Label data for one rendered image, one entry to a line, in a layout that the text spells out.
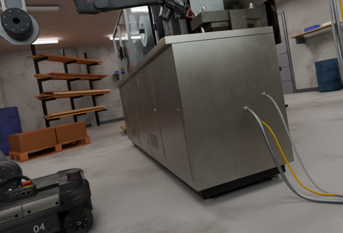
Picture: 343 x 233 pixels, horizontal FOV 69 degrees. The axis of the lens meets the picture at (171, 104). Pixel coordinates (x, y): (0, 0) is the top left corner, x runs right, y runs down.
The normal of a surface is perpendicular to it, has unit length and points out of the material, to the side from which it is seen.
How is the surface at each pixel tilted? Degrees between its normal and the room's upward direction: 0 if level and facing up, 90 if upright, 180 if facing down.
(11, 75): 90
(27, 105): 90
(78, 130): 90
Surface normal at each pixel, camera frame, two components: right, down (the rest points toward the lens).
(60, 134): 0.70, -0.10
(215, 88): 0.31, -0.02
